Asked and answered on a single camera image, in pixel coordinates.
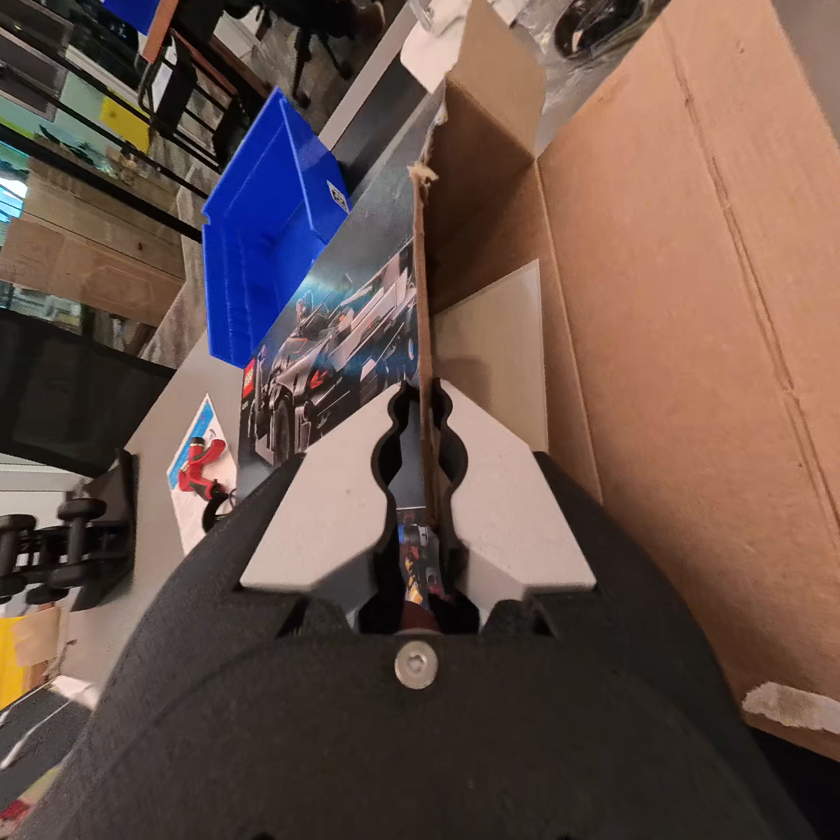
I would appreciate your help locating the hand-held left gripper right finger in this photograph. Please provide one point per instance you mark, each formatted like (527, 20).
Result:
(518, 525)

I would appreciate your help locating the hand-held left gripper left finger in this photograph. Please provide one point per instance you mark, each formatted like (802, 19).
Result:
(315, 518)

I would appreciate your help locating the black lego set box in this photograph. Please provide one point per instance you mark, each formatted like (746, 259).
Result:
(341, 354)

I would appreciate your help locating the red and black hand tool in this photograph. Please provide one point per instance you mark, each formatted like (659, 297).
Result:
(197, 469)

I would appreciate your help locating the black dumbbell rack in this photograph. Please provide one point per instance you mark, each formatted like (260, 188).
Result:
(79, 538)

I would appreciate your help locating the large brown cardboard box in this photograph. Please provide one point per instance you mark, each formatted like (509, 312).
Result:
(689, 328)

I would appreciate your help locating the blue plastic bin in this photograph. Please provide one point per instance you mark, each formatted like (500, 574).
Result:
(256, 249)

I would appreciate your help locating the black mesh office chair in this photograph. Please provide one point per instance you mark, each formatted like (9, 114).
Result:
(59, 400)

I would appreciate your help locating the wooden crate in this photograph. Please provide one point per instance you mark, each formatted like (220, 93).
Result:
(85, 262)

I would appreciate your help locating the yellow sign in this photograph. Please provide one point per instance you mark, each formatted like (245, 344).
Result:
(124, 121)

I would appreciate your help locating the black round object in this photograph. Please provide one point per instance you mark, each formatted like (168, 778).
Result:
(594, 26)

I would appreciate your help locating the black metal frame chair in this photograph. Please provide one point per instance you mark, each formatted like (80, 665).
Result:
(174, 85)

